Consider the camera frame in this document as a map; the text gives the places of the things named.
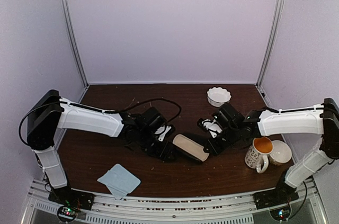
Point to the black woven glasses case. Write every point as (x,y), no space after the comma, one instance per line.
(192,146)

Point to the white scalloped ceramic dish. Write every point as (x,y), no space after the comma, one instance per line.
(217,96)

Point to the light blue cloth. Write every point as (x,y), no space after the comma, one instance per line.
(119,181)

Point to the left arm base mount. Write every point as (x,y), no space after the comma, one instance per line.
(71,202)

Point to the aluminium right corner post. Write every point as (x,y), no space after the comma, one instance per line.
(277,15)

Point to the white patterned mug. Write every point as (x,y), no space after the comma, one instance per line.
(257,156)

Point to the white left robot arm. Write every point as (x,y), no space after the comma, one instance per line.
(148,129)

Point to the aluminium left corner post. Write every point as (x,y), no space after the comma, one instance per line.
(73,43)

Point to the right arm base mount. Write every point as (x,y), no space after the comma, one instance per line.
(279,201)

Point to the white cream bowl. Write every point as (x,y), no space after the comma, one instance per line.
(281,153)

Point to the aluminium corner post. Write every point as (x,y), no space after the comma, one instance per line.
(277,15)
(73,43)

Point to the aluminium front frame rail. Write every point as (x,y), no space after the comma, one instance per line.
(233,208)

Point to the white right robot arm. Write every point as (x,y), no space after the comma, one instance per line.
(230,126)

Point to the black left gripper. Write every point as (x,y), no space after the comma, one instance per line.
(163,152)

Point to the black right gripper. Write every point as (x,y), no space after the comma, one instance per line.
(215,149)

